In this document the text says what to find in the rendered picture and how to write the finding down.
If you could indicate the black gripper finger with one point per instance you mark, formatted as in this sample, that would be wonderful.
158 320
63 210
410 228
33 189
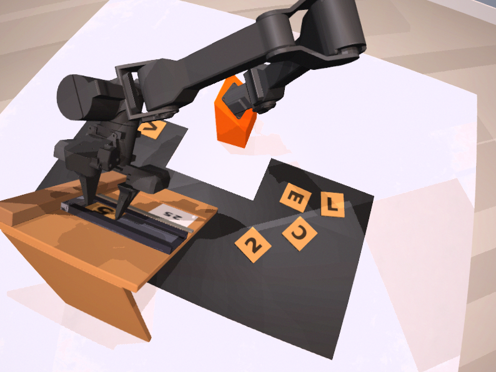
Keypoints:
126 195
89 186

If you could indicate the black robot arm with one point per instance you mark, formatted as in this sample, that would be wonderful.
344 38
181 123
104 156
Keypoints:
331 35

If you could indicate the white paper label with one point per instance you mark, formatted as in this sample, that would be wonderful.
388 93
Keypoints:
174 215

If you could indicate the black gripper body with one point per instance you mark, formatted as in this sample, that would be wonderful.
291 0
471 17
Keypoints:
149 179

